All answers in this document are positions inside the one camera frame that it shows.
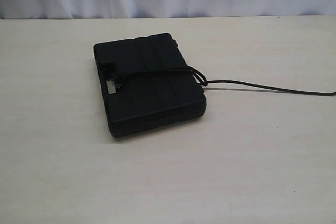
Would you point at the black plastic case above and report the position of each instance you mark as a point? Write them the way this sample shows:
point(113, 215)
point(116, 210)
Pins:
point(146, 83)

